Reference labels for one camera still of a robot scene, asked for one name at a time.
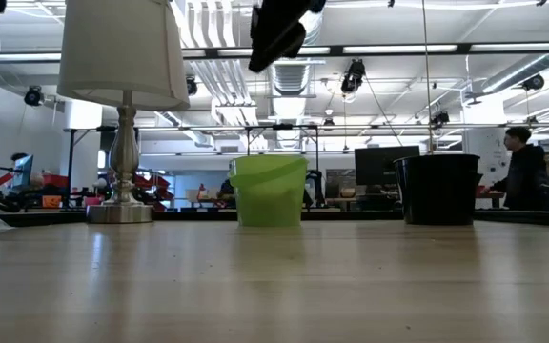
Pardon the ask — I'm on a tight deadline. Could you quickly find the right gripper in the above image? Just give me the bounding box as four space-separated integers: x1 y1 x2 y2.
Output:
247 0 327 74

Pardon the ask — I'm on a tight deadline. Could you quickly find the white shade silver table lamp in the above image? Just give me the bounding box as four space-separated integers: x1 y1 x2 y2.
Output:
55 0 191 225

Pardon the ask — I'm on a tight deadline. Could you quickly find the green plastic bucket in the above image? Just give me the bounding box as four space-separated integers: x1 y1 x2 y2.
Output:
228 154 310 228

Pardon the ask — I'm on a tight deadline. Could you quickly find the black computer monitor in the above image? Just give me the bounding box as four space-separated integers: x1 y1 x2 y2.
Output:
354 145 421 187

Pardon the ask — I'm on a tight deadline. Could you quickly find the thin vertical pole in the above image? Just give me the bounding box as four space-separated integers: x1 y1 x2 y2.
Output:
420 0 436 154

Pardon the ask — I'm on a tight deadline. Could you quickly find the black plastic bucket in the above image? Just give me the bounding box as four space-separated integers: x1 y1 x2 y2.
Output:
392 152 484 227

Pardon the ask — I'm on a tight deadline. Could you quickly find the person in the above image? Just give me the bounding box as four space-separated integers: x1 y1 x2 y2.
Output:
481 126 549 212
0 151 45 192

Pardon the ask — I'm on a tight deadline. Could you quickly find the small computer monitor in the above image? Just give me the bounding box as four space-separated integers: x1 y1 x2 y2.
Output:
11 154 35 190

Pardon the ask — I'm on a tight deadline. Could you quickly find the black hanging camera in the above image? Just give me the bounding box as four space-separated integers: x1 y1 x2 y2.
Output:
340 59 367 94

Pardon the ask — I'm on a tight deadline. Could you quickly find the black background station frame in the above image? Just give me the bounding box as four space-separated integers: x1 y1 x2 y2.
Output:
64 122 549 192

